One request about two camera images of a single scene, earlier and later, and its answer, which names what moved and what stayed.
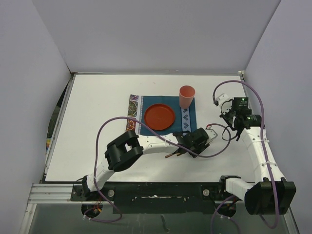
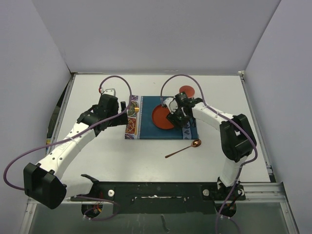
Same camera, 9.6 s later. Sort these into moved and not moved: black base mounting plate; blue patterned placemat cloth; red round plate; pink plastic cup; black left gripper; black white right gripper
Moved: red round plate; black left gripper; black white right gripper
Not moved: blue patterned placemat cloth; pink plastic cup; black base mounting plate
